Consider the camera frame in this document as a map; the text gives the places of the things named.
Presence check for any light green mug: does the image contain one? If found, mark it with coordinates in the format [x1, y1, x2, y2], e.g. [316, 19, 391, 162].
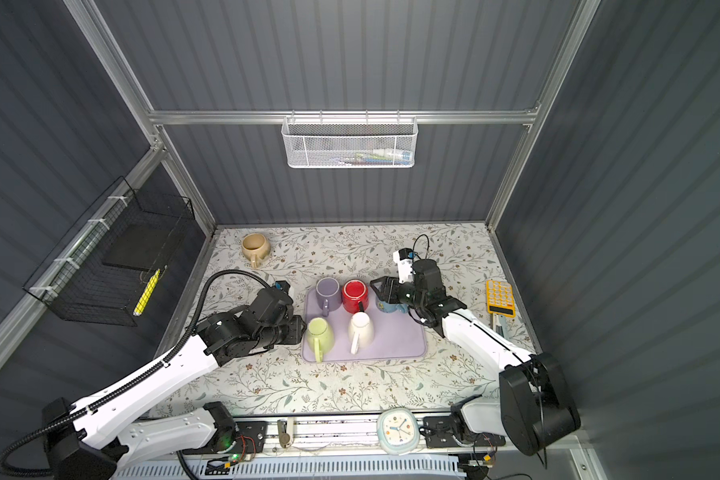
[305, 317, 335, 363]

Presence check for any beige speckled mug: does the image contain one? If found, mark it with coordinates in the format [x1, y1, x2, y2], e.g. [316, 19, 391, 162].
[241, 233, 271, 269]

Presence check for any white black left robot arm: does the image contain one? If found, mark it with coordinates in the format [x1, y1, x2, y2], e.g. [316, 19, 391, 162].
[0, 270, 306, 479]

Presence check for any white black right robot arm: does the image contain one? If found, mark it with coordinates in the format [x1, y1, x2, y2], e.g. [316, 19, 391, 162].
[370, 259, 581, 456]

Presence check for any blue polka dot mug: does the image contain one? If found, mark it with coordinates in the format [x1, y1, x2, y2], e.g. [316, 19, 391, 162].
[376, 299, 408, 314]

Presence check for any red mug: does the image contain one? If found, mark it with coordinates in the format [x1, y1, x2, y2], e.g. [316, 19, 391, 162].
[342, 279, 369, 314]

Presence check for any white mug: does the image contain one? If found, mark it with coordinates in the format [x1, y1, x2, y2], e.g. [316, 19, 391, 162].
[348, 312, 374, 355]

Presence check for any purple mug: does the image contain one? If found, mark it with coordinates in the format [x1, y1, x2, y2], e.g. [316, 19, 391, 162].
[315, 277, 342, 317]

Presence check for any lavender plastic tray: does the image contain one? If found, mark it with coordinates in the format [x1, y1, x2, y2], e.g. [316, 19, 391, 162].
[323, 291, 427, 363]

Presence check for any yellow calculator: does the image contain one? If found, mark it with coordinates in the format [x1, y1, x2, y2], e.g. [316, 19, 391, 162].
[485, 280, 517, 318]

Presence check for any small white clock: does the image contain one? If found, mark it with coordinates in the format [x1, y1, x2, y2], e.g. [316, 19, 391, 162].
[376, 408, 420, 455]

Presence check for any yellow marker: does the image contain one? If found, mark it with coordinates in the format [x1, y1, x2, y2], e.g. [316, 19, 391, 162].
[133, 269, 162, 317]

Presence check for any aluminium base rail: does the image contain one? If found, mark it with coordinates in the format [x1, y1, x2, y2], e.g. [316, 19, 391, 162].
[95, 409, 583, 457]

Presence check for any white wire basket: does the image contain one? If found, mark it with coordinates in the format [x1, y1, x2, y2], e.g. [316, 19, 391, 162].
[281, 113, 419, 169]

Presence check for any black wire basket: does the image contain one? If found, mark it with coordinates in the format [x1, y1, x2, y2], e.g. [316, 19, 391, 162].
[24, 181, 195, 327]

